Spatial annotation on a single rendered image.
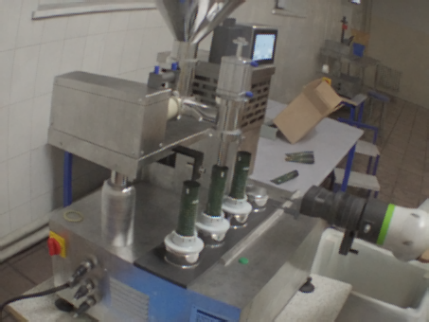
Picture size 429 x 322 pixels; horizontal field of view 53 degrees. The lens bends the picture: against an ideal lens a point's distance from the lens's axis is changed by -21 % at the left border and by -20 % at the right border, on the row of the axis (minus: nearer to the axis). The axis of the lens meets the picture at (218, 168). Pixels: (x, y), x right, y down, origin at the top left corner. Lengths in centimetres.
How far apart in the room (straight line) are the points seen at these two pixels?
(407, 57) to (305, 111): 854
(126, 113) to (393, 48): 1037
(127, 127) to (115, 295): 36
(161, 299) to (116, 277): 11
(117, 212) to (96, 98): 22
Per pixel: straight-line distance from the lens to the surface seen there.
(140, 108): 90
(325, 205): 105
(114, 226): 101
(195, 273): 96
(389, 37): 1114
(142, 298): 102
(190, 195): 92
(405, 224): 102
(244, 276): 100
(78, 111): 100
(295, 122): 273
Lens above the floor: 155
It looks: 21 degrees down
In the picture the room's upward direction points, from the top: 9 degrees clockwise
